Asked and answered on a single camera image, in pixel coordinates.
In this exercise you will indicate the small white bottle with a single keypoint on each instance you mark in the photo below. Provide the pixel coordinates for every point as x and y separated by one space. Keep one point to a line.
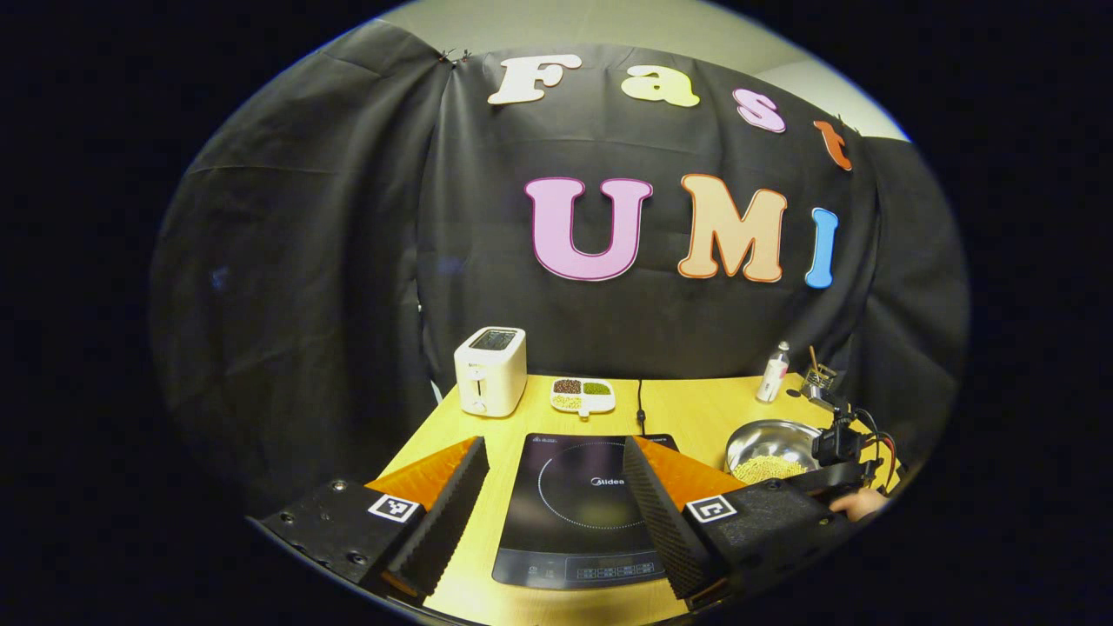
772 376

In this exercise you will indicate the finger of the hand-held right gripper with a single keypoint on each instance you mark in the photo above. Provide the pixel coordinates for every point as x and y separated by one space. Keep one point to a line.
830 477

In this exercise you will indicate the white toaster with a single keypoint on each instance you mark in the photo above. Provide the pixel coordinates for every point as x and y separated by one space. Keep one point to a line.
491 378

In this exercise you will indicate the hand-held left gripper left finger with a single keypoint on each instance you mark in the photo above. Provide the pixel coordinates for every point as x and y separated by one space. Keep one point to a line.
443 520

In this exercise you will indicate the white divided dish with beans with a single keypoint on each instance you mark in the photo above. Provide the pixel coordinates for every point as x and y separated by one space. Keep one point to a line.
583 396

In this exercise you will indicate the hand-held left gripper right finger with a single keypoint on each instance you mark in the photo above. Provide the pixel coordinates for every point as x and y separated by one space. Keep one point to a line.
665 520

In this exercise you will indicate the black induction cooktop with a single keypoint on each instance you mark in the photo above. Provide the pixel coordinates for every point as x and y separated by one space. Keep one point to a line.
565 496

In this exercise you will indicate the black backdrop cloth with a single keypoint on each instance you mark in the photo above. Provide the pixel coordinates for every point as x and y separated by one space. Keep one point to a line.
348 261

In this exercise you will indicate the pile of yellow beans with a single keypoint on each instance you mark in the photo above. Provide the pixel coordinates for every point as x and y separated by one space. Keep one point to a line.
765 470

